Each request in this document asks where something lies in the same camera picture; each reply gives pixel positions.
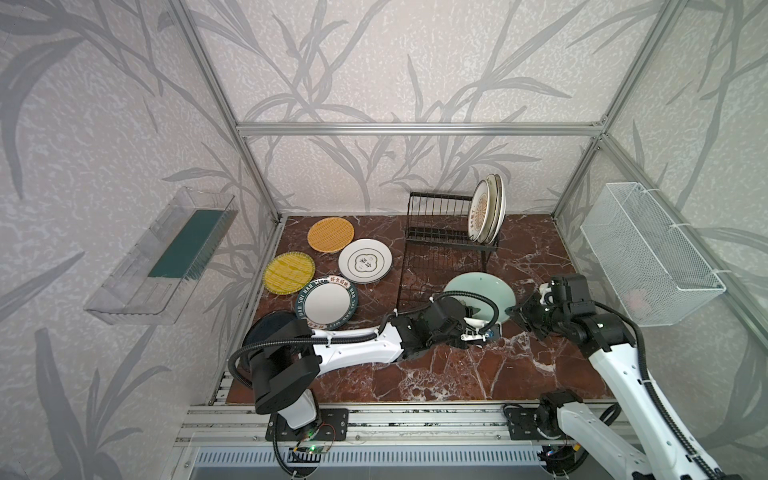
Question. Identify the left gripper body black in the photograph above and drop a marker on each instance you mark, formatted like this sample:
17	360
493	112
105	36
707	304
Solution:
452	337

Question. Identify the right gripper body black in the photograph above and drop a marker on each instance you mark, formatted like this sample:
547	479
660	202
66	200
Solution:
541	318

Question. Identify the light green flower plate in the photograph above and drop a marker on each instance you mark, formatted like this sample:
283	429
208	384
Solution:
489	286

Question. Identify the white plate cloud emblem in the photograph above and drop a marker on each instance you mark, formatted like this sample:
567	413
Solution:
365	261

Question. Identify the black wire dish rack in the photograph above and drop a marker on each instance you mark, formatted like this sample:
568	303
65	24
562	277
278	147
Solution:
437	246

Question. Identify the sunburst plate teal rim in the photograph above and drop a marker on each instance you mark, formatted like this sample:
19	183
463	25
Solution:
494	202

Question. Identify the cream plate with plum blossoms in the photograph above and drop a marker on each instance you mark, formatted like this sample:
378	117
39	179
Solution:
501	208

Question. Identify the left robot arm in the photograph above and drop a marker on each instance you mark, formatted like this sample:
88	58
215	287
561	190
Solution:
282	356

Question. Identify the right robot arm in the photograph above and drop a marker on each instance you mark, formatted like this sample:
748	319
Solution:
615	347

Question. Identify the white plate dark green rim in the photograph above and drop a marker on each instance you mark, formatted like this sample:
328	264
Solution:
327	303

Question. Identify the orange woven round plate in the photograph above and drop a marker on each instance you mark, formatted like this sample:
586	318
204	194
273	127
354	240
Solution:
330	235

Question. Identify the yellow-green round plate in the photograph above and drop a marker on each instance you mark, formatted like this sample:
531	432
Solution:
288	273

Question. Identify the dark blue plate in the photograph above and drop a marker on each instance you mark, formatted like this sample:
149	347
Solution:
262	329

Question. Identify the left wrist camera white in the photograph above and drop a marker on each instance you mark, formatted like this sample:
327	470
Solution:
472	333

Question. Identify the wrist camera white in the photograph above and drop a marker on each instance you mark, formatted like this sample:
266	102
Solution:
472	333
546	294

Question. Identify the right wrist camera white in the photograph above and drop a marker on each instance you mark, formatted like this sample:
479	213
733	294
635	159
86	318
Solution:
546	294

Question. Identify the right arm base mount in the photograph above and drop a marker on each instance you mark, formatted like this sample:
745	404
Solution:
528	423

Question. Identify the white wire mesh basket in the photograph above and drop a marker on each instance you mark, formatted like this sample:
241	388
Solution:
657	274

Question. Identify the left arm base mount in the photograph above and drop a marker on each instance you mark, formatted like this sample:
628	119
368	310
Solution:
330	424

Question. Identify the aluminium front rail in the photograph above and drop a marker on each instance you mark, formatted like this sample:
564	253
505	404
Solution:
368	424

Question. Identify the clear plastic wall tray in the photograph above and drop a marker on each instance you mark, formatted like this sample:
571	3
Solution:
155	280

